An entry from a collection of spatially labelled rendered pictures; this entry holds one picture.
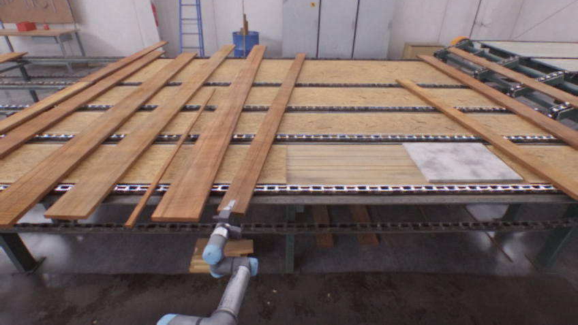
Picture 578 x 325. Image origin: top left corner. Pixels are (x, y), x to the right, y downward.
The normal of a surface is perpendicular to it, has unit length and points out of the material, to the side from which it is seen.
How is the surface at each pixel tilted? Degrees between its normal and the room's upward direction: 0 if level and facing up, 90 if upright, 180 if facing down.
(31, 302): 0
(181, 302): 0
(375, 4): 90
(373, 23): 90
